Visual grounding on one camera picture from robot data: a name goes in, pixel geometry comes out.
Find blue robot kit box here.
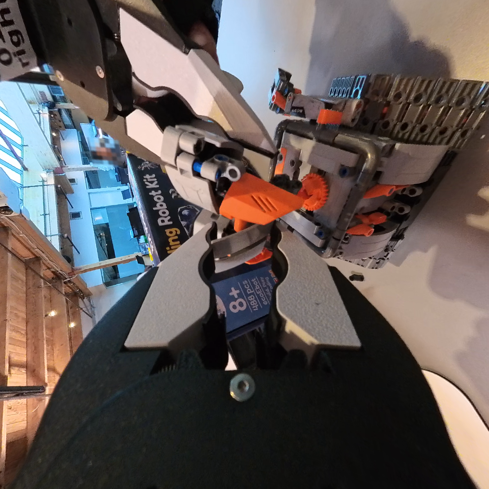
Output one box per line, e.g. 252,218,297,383
126,153,279,334

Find white articulated holder stand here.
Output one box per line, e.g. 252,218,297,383
423,369,489,478

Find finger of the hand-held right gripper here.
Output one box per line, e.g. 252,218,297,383
126,107,169,165
119,8,277,153

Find grey orange tracked toy robot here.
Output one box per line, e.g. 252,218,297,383
268,69,489,270

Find grey orange toy robot arm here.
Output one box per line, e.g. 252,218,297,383
162,125,308,230
208,226,276,268

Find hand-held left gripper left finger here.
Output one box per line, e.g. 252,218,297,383
124,227,223,352

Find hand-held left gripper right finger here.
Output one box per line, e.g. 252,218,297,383
269,227,360,354

